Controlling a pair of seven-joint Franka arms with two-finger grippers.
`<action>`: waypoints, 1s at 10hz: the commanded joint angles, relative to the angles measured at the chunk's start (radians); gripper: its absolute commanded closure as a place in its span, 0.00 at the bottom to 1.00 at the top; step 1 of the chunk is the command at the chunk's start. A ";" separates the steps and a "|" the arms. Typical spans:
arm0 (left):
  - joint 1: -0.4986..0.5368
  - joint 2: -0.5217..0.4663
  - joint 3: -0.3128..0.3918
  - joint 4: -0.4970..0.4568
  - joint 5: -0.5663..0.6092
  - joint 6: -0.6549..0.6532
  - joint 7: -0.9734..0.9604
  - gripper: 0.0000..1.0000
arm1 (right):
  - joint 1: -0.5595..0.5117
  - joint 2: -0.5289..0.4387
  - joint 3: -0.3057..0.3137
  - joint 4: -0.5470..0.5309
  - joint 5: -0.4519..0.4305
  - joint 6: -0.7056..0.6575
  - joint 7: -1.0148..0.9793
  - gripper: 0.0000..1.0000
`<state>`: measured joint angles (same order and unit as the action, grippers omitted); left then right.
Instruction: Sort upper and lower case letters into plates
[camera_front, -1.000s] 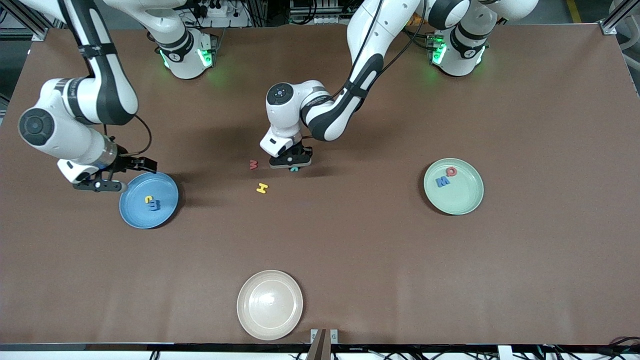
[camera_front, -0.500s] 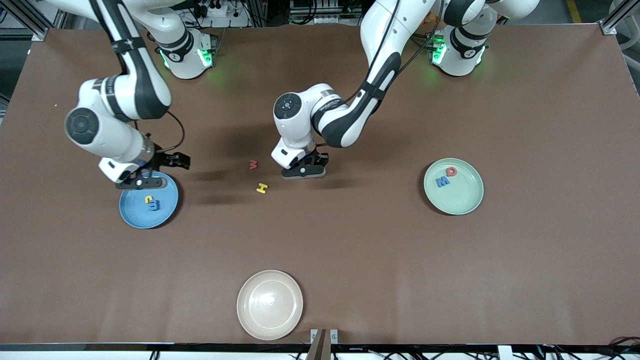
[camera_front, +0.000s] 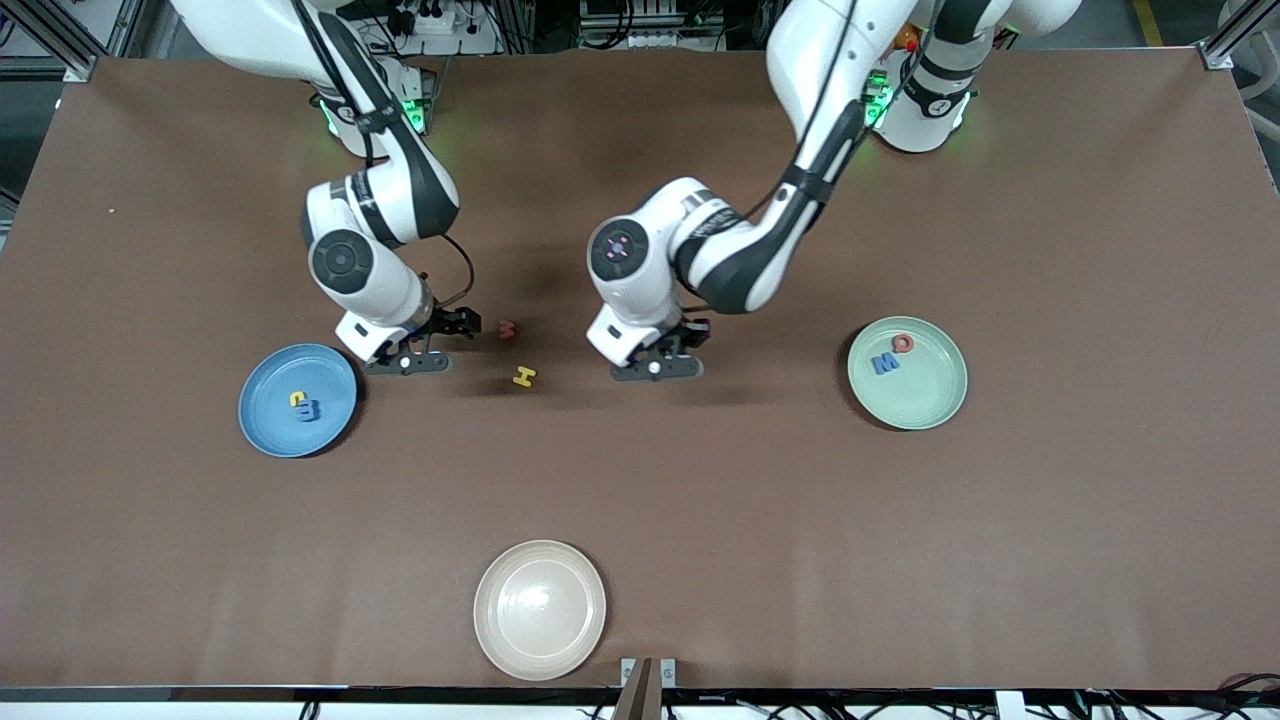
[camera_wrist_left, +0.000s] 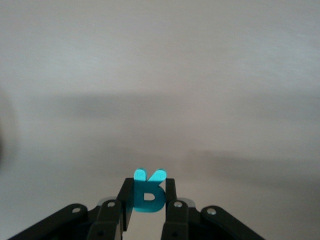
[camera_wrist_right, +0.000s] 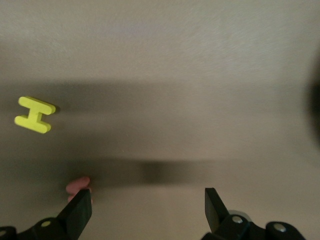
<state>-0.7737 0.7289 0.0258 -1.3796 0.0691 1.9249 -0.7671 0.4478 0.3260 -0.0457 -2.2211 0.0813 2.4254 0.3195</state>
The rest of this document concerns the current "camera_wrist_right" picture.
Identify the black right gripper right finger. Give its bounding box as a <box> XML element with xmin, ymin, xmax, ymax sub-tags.
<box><xmin>201</xmin><ymin>187</ymin><xmax>252</xmax><ymax>240</ymax></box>

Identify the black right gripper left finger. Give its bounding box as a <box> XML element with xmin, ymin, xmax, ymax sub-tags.
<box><xmin>18</xmin><ymin>188</ymin><xmax>93</xmax><ymax>240</ymax></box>

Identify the red foam letter w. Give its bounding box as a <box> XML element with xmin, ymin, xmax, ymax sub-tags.
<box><xmin>65</xmin><ymin>176</ymin><xmax>94</xmax><ymax>204</ymax></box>

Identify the yellow foam letter H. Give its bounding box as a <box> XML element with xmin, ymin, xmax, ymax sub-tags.
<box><xmin>14</xmin><ymin>96</ymin><xmax>56</xmax><ymax>135</ymax></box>

